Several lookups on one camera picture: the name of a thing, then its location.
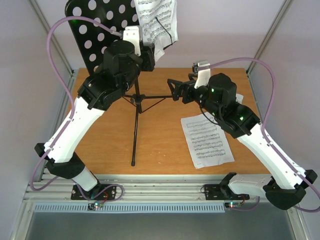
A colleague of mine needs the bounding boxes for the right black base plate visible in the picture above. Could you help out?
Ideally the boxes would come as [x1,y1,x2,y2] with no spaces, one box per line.
[200,184,250,201]

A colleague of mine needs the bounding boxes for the left small circuit board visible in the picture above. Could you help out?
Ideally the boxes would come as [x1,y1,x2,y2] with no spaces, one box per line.
[87,202,104,211]

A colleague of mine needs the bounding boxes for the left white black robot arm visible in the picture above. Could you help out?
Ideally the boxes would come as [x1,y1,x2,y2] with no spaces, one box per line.
[34,40,155,199]

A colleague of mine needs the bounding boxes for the white metronome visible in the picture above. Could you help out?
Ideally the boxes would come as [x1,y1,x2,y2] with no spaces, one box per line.
[236,93,244,104]

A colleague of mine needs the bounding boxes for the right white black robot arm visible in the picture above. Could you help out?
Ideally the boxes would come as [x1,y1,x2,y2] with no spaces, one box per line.
[167,73,318,210]

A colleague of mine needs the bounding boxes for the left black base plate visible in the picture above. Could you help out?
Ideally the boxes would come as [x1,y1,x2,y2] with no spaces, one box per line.
[70,183,122,201]

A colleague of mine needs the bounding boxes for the right small circuit board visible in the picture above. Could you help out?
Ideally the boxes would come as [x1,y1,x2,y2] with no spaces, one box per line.
[224,201,243,209]

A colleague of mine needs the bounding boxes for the aluminium frame rail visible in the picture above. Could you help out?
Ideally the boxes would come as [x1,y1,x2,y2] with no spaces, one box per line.
[23,174,298,203]

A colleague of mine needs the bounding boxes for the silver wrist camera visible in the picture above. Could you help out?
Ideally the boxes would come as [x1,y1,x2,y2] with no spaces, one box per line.
[192,60,211,89]
[122,25,141,57]

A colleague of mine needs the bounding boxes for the white sheet music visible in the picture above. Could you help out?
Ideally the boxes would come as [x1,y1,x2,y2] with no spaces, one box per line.
[134,0,179,62]
[180,112,235,169]

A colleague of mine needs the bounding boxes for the small circuit board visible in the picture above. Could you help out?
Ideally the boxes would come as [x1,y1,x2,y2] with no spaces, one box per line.
[87,202,104,211]
[224,201,243,209]

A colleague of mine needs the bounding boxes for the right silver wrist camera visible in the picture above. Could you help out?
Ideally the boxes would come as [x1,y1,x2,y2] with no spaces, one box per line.
[192,60,211,89]

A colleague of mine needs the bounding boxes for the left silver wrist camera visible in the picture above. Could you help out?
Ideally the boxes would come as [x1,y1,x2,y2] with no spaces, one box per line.
[122,25,141,57]

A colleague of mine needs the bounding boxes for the black music stand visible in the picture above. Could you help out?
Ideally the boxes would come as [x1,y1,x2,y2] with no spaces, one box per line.
[64,0,176,167]

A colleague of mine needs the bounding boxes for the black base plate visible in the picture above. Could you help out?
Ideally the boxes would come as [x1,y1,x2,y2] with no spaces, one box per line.
[70,183,122,201]
[200,184,250,201]

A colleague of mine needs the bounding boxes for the grey slotted cable duct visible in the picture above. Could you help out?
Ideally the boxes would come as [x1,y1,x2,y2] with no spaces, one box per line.
[33,202,225,214]

